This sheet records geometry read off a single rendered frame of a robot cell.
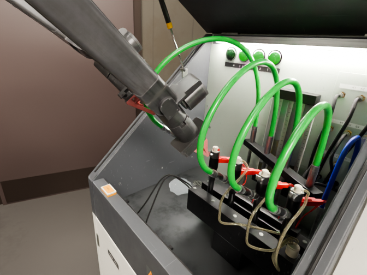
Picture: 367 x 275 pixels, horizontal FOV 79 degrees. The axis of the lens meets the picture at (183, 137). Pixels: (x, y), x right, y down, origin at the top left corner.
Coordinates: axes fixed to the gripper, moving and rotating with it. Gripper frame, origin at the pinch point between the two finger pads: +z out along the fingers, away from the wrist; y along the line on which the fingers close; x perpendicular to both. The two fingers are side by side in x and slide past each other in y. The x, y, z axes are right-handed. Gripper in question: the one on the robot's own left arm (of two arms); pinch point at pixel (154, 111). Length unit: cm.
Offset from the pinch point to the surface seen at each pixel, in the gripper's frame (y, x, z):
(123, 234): -3.2, 31.5, 18.7
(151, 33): 152, -28, -58
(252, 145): 12.4, -14.0, 30.9
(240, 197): -0.2, 0.0, 35.6
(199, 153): -16.3, -2.5, 13.5
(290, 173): -4.4, -14.9, 37.6
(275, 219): -8.3, -3.5, 42.3
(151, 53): 156, -16, -47
